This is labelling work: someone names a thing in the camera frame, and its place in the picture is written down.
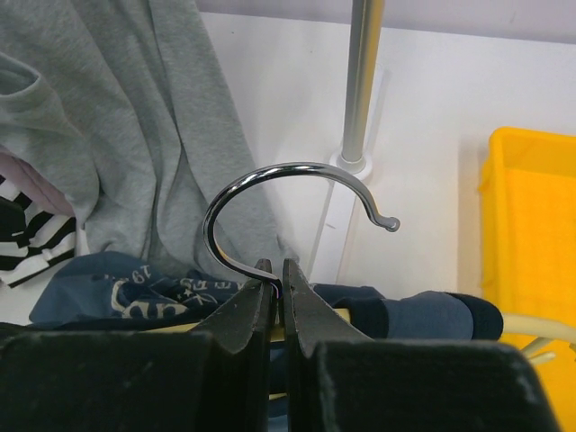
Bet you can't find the black white striped tank top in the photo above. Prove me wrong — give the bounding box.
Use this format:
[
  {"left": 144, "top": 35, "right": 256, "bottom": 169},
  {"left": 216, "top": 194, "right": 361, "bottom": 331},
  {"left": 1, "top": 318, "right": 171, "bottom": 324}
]
[{"left": 1, "top": 177, "right": 77, "bottom": 288}]

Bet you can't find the silver white clothes rack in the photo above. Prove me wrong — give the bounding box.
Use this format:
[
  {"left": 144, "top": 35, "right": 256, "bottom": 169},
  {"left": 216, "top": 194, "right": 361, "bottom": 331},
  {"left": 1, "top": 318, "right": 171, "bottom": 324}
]
[{"left": 309, "top": 1, "right": 385, "bottom": 284}]

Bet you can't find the blue printed tank top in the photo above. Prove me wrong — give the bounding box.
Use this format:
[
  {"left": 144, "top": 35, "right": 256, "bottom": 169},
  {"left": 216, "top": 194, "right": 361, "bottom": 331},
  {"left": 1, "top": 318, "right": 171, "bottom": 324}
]
[{"left": 30, "top": 252, "right": 503, "bottom": 341}]

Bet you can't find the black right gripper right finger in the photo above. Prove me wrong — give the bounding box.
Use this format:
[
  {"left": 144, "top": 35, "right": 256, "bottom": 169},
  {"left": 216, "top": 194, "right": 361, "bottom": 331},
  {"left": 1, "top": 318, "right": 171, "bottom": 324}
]
[{"left": 282, "top": 260, "right": 559, "bottom": 431}]

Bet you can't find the yellow hanger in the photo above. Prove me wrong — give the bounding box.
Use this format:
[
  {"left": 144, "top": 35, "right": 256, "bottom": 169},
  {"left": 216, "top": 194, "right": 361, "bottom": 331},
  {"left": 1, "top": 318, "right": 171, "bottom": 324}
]
[{"left": 134, "top": 162, "right": 576, "bottom": 401}]

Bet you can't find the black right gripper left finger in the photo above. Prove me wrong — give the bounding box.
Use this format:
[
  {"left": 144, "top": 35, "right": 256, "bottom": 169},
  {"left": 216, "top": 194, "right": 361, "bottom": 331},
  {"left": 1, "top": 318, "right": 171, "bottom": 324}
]
[{"left": 1, "top": 281, "right": 269, "bottom": 431}]

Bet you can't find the mauve tank top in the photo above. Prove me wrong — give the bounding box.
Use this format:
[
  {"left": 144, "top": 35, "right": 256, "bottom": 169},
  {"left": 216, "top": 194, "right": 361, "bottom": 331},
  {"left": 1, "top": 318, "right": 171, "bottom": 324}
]
[{"left": 1, "top": 149, "right": 75, "bottom": 217}]

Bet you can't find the grey tank top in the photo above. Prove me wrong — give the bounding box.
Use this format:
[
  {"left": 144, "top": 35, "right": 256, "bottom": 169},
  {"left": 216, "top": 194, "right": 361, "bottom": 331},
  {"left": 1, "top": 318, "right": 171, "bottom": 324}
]
[{"left": 0, "top": 0, "right": 298, "bottom": 280}]

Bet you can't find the yellow plastic tray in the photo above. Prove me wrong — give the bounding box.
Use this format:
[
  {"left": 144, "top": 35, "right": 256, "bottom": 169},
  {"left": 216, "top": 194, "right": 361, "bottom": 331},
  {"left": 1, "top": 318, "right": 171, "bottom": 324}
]
[{"left": 477, "top": 126, "right": 576, "bottom": 432}]

